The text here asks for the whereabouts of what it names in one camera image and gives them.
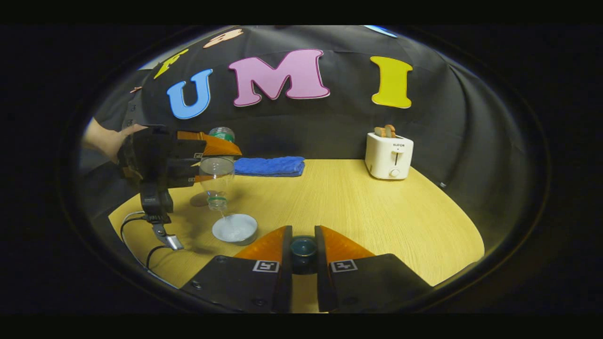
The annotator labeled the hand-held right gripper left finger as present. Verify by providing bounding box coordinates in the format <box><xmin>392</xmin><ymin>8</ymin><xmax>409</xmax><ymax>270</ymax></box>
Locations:
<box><xmin>181</xmin><ymin>225</ymin><xmax>293</xmax><ymax>314</ymax></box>

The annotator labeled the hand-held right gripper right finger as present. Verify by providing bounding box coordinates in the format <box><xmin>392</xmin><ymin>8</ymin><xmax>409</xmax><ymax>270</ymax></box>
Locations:
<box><xmin>314</xmin><ymin>225</ymin><xmax>434</xmax><ymax>313</ymax></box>

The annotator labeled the clear plastic water bottle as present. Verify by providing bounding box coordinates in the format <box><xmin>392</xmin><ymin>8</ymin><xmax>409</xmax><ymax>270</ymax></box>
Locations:
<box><xmin>198</xmin><ymin>126</ymin><xmax>236</xmax><ymax>212</ymax></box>

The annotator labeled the grey teacup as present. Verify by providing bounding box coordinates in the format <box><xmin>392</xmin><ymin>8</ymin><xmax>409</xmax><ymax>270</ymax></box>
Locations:
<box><xmin>212</xmin><ymin>213</ymin><xmax>259</xmax><ymax>246</ymax></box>

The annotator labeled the blue folded towel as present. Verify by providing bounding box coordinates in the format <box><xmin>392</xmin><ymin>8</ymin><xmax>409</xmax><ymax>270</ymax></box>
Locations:
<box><xmin>233</xmin><ymin>156</ymin><xmax>306</xmax><ymax>178</ymax></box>

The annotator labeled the white toaster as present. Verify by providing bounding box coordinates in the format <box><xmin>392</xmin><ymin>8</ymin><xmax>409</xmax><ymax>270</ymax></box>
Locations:
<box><xmin>365</xmin><ymin>132</ymin><xmax>415</xmax><ymax>180</ymax></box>

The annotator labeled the black cable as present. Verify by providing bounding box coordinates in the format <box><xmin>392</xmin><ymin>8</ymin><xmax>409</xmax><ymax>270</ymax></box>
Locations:
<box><xmin>120</xmin><ymin>211</ymin><xmax>182</xmax><ymax>289</ymax></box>

